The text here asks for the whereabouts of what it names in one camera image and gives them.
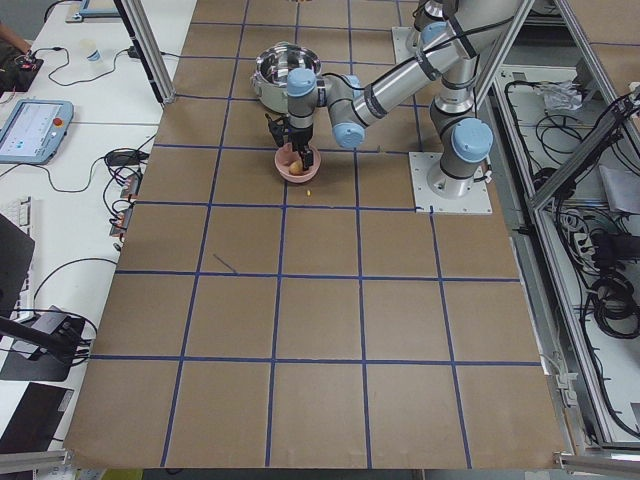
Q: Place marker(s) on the black monitor stand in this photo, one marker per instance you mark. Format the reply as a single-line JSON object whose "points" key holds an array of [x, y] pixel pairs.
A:
{"points": [[45, 344]]}

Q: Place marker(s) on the brown egg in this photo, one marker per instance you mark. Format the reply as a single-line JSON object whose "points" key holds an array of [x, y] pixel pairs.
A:
{"points": [[296, 168]]}

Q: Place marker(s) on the aluminium frame post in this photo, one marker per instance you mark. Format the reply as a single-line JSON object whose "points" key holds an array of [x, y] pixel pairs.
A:
{"points": [[140, 32]]}

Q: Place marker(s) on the blue teach pendant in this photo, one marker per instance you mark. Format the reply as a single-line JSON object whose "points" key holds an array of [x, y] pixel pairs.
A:
{"points": [[34, 131]]}

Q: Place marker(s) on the white keyboard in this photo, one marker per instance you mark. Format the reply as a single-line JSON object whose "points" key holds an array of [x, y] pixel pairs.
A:
{"points": [[20, 212]]}

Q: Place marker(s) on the pink bowl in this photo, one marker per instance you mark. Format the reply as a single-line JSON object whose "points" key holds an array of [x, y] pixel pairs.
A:
{"points": [[289, 164]]}

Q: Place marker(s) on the black gripper egg arm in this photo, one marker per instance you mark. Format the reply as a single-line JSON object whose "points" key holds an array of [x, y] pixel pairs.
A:
{"points": [[301, 136]]}

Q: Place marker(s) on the paper cup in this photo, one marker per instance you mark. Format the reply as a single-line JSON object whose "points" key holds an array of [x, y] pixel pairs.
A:
{"points": [[90, 51]]}

